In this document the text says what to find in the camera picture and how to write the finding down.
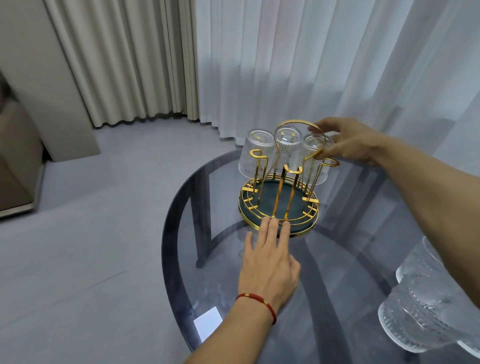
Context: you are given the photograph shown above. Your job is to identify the person's right hand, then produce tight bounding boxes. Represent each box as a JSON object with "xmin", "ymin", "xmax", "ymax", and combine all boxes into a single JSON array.
[{"xmin": 312, "ymin": 116, "xmax": 388, "ymax": 166}]

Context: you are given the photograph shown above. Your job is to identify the person's left hand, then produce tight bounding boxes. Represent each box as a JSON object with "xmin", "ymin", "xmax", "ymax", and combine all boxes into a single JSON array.
[{"xmin": 237, "ymin": 216, "xmax": 302, "ymax": 313}]

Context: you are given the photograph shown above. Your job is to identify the gold wire cup rack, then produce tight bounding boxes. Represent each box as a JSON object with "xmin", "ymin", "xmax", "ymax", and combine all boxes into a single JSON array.
[{"xmin": 238, "ymin": 119, "xmax": 341, "ymax": 238}]

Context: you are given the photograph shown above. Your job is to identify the person's right forearm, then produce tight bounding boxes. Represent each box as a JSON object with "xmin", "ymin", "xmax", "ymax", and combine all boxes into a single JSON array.
[{"xmin": 373, "ymin": 134, "xmax": 480, "ymax": 301}]

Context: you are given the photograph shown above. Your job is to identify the white paper sheet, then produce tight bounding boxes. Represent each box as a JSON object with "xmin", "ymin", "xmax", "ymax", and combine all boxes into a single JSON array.
[{"xmin": 193, "ymin": 306, "xmax": 224, "ymax": 343}]

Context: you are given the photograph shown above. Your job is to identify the white sheer curtain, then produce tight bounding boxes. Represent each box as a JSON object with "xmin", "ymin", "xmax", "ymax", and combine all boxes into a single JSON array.
[{"xmin": 194, "ymin": 0, "xmax": 480, "ymax": 177}]

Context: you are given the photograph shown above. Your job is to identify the beige pleated curtain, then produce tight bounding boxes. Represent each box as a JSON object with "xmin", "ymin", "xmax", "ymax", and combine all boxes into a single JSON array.
[{"xmin": 43, "ymin": 0, "xmax": 200, "ymax": 128}]

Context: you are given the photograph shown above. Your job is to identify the beige sofa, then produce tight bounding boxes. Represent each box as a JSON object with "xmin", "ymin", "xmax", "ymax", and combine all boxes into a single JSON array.
[{"xmin": 0, "ymin": 73, "xmax": 46, "ymax": 220}]

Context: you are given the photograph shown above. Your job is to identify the red string bracelet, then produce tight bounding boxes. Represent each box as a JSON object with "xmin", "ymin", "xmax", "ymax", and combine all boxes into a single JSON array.
[{"xmin": 235, "ymin": 293, "xmax": 278, "ymax": 326}]

